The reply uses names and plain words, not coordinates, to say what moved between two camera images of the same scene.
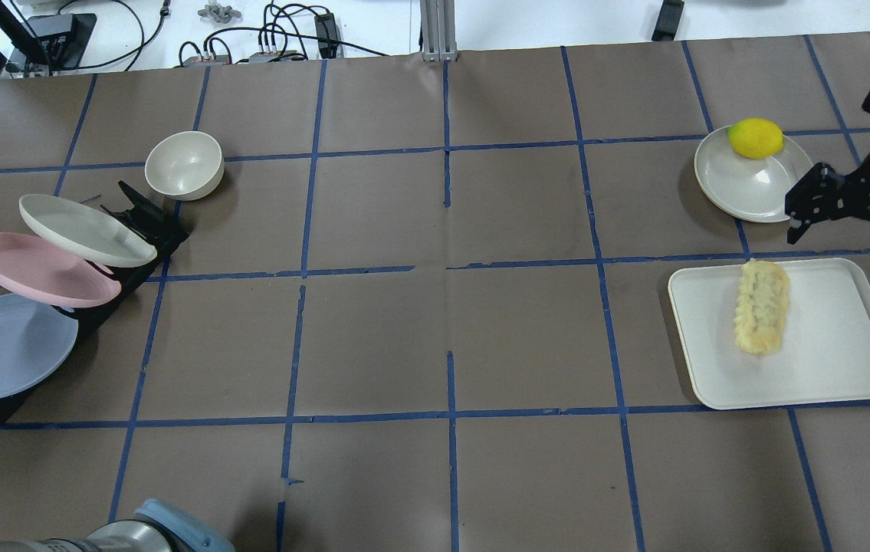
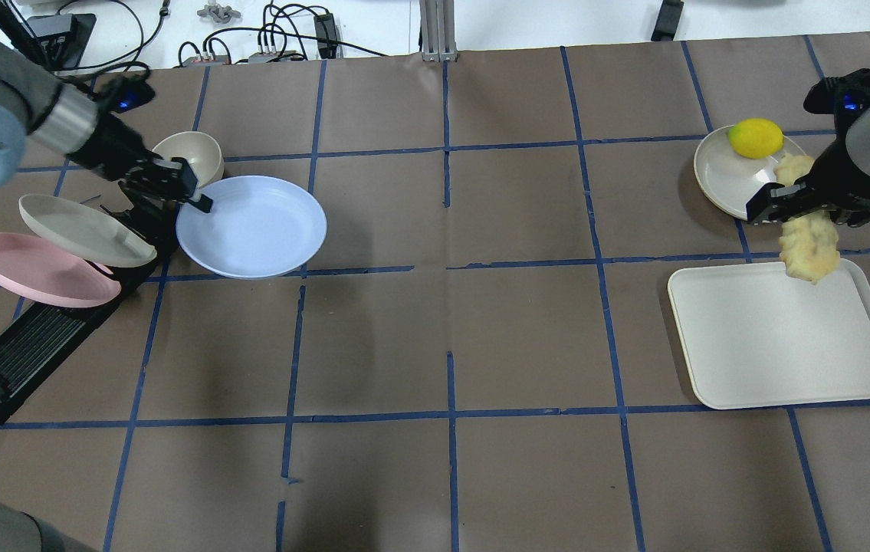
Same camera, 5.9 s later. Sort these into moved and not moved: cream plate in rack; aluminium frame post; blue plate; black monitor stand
Moved: blue plate
Not moved: cream plate in rack; black monitor stand; aluminium frame post
